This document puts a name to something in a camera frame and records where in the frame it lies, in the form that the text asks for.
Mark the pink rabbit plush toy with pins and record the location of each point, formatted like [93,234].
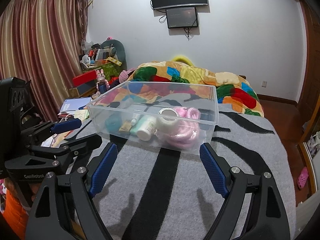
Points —
[102,83]

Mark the colourful patchwork quilt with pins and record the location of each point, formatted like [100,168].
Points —
[177,84]

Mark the blue tape roll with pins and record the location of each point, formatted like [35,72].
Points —
[113,123]

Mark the red storage box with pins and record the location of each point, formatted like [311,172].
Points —
[84,78]

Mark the pink hat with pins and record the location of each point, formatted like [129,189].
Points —
[125,74]

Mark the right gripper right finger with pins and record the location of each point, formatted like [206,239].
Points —
[266,217]

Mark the pink slipper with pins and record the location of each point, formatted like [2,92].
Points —
[302,178]

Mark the white bandage roll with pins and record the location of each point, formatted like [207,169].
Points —
[167,120]

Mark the striped pink curtain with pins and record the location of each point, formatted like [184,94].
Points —
[41,43]

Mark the yellow pillow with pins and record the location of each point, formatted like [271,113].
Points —
[182,59]

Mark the mint green tube bottle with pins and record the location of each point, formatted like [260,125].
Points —
[139,123]

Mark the white pill bottle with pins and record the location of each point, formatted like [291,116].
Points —
[147,130]

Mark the green cardboard box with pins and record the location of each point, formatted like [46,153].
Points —
[110,70]

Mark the brown wooden door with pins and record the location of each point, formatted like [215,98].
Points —
[310,90]

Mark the clear plastic storage box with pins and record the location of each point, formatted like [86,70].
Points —
[193,128]

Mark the grey neck pillow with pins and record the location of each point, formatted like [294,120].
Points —
[115,49]

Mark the small brown cardboard box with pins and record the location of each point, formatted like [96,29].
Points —
[125,127]

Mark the white ointment tube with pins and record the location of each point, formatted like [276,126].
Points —
[135,119]

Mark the small black wall monitor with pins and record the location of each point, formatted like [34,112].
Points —
[183,17]

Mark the blue notebook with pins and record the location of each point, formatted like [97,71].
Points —
[74,104]

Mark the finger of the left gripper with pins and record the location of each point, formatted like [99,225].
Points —
[47,129]
[40,160]

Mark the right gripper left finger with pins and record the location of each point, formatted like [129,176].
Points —
[62,198]

